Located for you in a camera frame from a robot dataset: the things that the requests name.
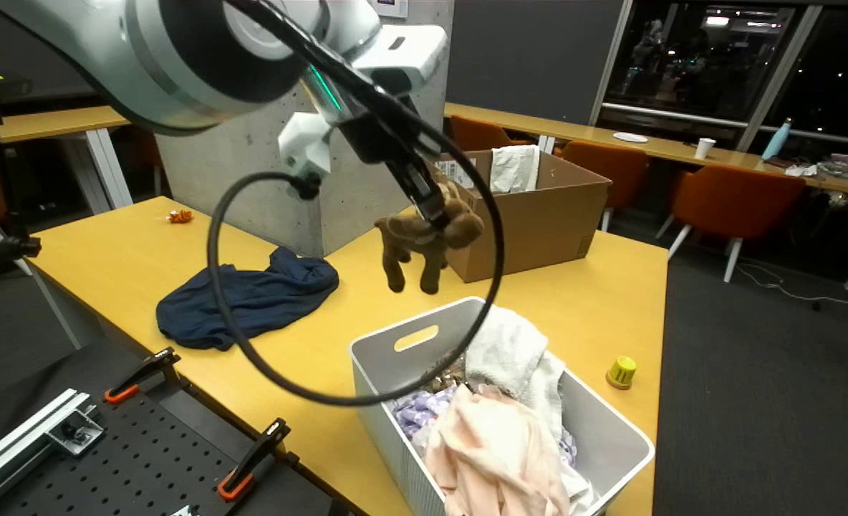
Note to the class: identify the white paper cup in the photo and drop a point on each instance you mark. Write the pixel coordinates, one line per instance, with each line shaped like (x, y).
(704, 148)

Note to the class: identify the brown cardboard box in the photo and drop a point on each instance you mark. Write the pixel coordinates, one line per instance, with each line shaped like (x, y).
(540, 224)

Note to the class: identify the long wooden counter desk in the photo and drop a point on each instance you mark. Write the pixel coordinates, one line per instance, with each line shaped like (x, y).
(654, 146)

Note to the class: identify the small yellow cap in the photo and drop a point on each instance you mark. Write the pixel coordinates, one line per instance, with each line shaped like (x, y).
(621, 374)

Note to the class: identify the dark blue cloth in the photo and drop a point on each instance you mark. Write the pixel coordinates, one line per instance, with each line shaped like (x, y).
(252, 298)

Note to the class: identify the black orange bar clamp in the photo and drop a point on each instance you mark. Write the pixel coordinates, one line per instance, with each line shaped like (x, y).
(252, 462)
(140, 374)

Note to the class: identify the black camera stand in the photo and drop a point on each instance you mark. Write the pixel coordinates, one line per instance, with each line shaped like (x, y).
(4, 250)

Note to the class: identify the light blue bottle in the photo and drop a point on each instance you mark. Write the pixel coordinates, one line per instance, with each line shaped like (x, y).
(778, 143)

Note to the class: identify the brown moose plush toy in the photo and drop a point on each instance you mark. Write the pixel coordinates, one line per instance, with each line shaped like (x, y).
(432, 240)

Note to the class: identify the dark glass window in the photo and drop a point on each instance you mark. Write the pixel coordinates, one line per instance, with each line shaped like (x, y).
(727, 60)

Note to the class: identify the pale pink cloth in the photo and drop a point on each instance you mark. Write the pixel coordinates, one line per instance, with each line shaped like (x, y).
(490, 449)

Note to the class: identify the clutter pile on counter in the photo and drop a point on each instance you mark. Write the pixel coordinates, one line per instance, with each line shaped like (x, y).
(841, 170)

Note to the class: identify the white plastic basket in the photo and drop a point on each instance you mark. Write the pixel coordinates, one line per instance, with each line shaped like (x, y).
(613, 445)

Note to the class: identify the aluminium profile rail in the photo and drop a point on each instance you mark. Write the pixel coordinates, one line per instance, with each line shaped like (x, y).
(24, 439)

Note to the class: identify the wooden side desk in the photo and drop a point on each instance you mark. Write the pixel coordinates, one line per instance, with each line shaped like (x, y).
(53, 123)

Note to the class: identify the white cloth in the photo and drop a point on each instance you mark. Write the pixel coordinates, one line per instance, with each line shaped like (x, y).
(514, 355)

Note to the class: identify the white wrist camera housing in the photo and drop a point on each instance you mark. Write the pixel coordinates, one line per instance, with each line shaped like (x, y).
(405, 55)

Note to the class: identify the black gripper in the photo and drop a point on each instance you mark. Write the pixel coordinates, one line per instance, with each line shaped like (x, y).
(384, 140)

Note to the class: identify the small orange object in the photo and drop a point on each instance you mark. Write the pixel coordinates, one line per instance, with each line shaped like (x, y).
(182, 216)

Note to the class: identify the purple patterned cloth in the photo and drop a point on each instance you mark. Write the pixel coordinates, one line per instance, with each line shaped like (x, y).
(424, 418)

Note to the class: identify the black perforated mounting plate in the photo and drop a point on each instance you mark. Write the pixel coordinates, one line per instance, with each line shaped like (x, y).
(146, 460)

